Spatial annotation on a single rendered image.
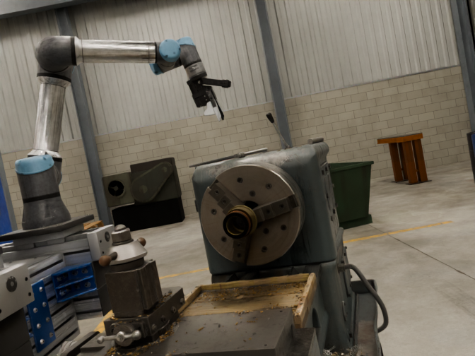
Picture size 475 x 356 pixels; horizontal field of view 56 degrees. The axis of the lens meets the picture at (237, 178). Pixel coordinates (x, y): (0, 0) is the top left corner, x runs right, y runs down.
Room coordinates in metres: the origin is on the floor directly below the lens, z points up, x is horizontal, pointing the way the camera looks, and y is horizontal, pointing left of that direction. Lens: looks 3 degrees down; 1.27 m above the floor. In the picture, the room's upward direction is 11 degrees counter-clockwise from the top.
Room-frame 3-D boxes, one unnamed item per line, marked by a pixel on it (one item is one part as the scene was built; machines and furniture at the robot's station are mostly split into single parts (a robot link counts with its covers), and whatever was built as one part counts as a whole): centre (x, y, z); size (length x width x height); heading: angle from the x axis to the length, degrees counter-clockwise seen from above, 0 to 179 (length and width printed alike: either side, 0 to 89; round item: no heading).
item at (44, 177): (1.48, 0.65, 1.33); 0.13 x 0.12 x 0.14; 16
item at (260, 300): (1.13, 0.05, 0.89); 0.36 x 0.30 x 0.04; 73
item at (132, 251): (0.82, 0.23, 1.13); 0.08 x 0.08 x 0.03
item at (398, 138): (9.67, -3.61, 0.50); 1.61 x 0.44 x 1.00; 0
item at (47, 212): (1.47, 0.65, 1.21); 0.15 x 0.15 x 0.10
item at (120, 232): (0.82, 0.23, 1.17); 0.04 x 0.04 x 0.03
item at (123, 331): (0.84, 0.22, 0.99); 0.20 x 0.10 x 0.05; 163
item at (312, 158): (1.78, -0.12, 1.06); 0.59 x 0.48 x 0.39; 163
